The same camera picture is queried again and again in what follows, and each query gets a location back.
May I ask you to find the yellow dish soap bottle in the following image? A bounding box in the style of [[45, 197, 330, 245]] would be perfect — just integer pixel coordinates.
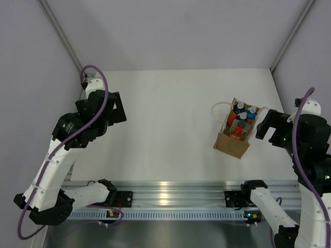
[[229, 126, 244, 140]]

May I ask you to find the orange pump bottle navy top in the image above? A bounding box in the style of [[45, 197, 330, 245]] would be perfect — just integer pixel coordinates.
[[227, 102, 245, 126]]

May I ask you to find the clear square bottle grey cap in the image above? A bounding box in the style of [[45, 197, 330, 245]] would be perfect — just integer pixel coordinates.
[[235, 121, 251, 140]]

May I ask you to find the orange pump bottle dark top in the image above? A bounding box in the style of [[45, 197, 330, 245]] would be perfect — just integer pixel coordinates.
[[233, 112, 248, 126]]

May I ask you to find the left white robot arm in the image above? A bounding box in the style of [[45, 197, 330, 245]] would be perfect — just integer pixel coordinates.
[[14, 77, 127, 226]]

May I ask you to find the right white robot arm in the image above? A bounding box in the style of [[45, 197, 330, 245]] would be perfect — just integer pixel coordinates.
[[240, 99, 330, 247]]

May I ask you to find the orange pump bottle blue top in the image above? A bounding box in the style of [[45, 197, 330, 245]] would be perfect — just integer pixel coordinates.
[[246, 106, 257, 124]]

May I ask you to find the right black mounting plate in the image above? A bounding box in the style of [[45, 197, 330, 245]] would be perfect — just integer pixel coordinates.
[[224, 191, 246, 209]]

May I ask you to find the black mounting plate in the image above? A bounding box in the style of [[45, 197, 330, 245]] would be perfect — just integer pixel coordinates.
[[224, 191, 246, 209], [112, 191, 133, 209]]

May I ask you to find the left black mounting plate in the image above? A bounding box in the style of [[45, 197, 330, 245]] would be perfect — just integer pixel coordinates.
[[112, 191, 133, 209]]

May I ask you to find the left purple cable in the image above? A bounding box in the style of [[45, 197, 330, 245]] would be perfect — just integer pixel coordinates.
[[17, 65, 109, 240]]

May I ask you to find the aluminium frame rail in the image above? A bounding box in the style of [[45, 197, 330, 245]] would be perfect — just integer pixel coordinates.
[[62, 180, 303, 210]]

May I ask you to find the white slotted cable duct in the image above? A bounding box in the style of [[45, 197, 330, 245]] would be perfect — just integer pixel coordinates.
[[67, 209, 262, 221]]

